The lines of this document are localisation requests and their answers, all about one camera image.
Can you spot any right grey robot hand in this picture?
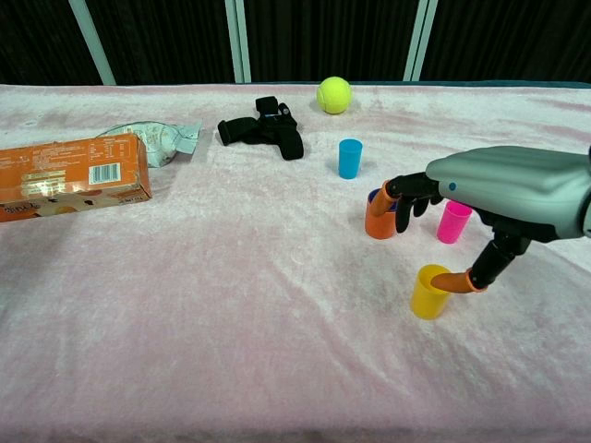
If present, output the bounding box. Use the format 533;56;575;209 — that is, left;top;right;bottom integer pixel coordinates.
368;145;591;294

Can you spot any pink plastic cup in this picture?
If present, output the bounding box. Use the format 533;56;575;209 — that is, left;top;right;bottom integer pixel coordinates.
437;199;474;245

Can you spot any dark blue plastic cup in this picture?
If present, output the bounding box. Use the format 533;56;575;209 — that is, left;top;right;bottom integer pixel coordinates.
368;190;398;214

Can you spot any yellow plastic cup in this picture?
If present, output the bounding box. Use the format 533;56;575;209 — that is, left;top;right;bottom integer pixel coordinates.
410;264;452;321

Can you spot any light blue plastic cup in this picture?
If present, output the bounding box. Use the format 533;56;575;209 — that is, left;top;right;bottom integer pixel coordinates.
338;138;364;180

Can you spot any orange plastic cup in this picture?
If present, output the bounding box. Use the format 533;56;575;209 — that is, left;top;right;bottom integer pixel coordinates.
364;186;398;241

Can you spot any yellow tennis ball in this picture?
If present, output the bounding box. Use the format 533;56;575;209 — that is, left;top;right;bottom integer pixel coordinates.
316;76;355;115

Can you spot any pink velvet table cloth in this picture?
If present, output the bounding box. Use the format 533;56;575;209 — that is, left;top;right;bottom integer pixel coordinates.
0;82;591;443

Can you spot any white snack bag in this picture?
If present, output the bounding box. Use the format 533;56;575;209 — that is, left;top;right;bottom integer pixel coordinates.
94;119;203;169

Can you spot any orange snack box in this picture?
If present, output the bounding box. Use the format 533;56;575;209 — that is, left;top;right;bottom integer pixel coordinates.
0;133;153;224

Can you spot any black strap wrist brace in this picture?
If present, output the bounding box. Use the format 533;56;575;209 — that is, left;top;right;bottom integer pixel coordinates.
217;95;306;162

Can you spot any double white frame post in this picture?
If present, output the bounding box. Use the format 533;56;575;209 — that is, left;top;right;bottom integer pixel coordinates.
223;0;253;85

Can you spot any slanted white frame post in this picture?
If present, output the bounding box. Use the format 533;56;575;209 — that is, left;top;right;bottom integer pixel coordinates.
67;0;116;86

